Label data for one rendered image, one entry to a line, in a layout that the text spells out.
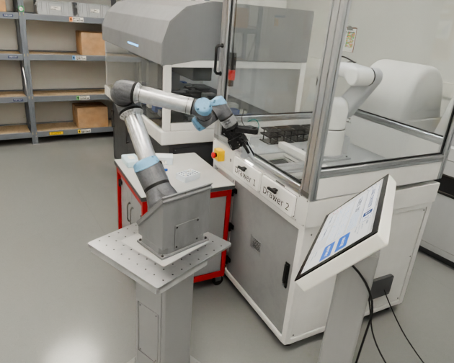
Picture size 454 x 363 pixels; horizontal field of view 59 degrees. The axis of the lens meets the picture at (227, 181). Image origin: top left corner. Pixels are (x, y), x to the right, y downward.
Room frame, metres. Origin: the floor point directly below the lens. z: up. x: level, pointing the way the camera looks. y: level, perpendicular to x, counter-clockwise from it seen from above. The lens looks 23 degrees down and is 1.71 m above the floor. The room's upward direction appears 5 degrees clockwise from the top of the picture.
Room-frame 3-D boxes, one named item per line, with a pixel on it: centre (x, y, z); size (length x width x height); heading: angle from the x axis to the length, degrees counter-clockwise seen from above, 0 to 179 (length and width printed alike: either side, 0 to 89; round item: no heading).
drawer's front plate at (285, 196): (1.90, -0.26, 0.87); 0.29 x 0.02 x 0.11; 29
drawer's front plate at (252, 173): (2.18, -0.11, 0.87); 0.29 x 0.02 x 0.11; 29
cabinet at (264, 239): (2.37, -0.55, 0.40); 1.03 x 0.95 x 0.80; 29
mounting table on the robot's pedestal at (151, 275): (1.53, 0.26, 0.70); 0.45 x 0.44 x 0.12; 143
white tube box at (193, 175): (2.29, 0.24, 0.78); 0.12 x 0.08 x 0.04; 140
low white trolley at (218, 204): (2.38, 0.35, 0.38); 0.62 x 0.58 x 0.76; 29
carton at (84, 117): (5.43, 1.95, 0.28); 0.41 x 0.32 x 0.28; 123
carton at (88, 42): (5.49, 1.87, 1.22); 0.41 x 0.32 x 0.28; 123
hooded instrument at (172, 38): (3.85, 0.43, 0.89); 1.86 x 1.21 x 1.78; 29
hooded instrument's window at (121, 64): (3.83, 0.43, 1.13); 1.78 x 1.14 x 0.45; 29
